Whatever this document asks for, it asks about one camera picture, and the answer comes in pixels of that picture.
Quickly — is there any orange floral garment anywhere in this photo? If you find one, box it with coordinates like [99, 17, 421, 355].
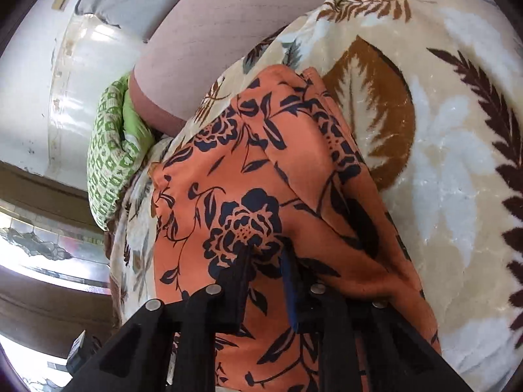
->
[152, 66, 440, 391]

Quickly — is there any wooden door with glass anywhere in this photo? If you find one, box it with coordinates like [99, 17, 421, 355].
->
[1, 163, 115, 357]

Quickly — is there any green checkered pillow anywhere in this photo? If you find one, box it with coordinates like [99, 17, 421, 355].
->
[87, 73, 155, 231]

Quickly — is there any leaf pattern fleece blanket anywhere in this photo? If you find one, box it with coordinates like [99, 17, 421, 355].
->
[110, 0, 522, 391]

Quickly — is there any pink bolster pillow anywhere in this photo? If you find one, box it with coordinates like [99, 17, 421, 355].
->
[129, 0, 325, 136]

